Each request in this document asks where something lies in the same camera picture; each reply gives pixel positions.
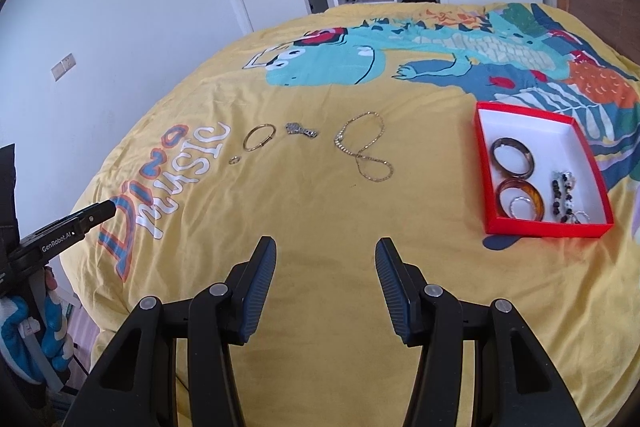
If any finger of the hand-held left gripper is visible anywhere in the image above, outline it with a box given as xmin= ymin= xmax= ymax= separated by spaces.
xmin=75 ymin=200 xmax=120 ymax=233

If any thin gold bangle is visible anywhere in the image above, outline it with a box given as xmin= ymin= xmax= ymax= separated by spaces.
xmin=243 ymin=122 xmax=276 ymax=153

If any wall light switch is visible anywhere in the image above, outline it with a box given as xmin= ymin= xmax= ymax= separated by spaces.
xmin=51 ymin=53 xmax=76 ymax=82

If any black white beaded bracelet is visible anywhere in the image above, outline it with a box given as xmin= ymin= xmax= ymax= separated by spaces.
xmin=549 ymin=171 xmax=579 ymax=224

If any red jewelry box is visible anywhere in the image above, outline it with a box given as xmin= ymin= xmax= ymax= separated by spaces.
xmin=473 ymin=101 xmax=615 ymax=238

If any yellow dinosaur print blanket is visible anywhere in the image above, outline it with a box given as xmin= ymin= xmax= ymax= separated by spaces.
xmin=60 ymin=2 xmax=640 ymax=427

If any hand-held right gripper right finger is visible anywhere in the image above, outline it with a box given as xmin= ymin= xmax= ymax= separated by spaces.
xmin=375 ymin=237 xmax=583 ymax=427

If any silver watch piece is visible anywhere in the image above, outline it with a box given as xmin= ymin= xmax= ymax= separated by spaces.
xmin=284 ymin=121 xmax=320 ymax=140

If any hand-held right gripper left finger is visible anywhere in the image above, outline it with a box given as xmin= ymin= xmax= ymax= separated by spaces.
xmin=90 ymin=235 xmax=277 ymax=427

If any gold chain necklace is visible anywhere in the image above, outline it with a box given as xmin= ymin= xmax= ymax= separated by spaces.
xmin=333 ymin=110 xmax=396 ymax=183

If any dark brown bangle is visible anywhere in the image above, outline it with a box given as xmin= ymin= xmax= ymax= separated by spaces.
xmin=489 ymin=136 xmax=537 ymax=180

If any amber bangle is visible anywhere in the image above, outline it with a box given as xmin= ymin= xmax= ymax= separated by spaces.
xmin=495 ymin=178 xmax=545 ymax=221

